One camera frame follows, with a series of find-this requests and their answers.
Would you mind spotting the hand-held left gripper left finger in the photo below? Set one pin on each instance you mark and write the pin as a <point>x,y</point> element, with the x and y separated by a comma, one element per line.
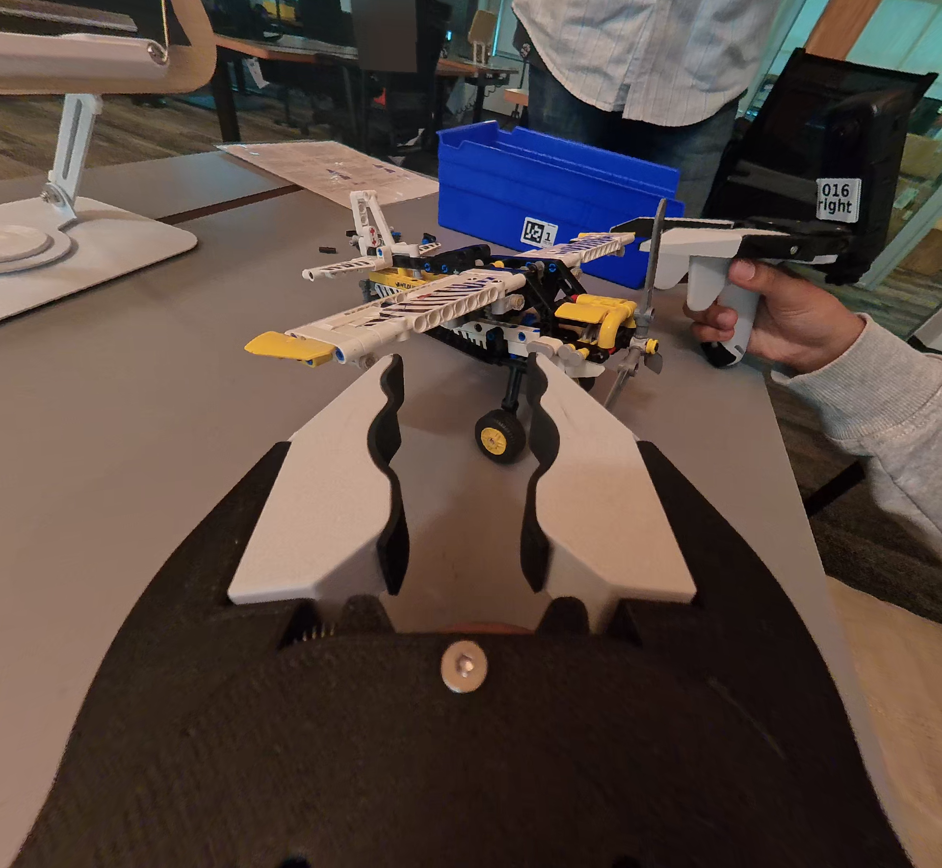
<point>316,515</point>

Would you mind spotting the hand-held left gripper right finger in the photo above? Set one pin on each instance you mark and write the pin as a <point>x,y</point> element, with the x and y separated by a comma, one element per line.
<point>611,522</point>

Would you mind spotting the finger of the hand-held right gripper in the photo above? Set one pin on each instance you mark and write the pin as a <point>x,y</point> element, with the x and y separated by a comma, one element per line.
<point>706,244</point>
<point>692,223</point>

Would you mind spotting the yellow white lego airplane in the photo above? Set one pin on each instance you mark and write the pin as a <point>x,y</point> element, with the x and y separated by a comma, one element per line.
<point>456,294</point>

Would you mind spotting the cluster of small lego pieces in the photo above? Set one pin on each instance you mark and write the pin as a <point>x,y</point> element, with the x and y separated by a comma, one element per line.
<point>326,249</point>

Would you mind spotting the person's right hand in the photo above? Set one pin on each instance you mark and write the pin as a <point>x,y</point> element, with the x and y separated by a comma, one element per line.
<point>802,324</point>

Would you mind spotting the brown cardboard box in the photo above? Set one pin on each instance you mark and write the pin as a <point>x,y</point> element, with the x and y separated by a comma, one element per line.
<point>920,206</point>

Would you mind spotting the blue plastic bin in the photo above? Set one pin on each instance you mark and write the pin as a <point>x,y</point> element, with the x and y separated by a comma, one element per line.
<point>559,184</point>

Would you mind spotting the wooden workbench black legs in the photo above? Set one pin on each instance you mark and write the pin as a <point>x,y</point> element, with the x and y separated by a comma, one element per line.
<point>294,48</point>
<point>478,70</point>

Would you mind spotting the small beige stand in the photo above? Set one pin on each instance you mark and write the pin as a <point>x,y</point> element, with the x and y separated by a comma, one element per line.
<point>482,29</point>

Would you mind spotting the printed paper sheet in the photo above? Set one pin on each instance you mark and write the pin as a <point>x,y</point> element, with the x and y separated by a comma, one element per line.
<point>331,165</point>

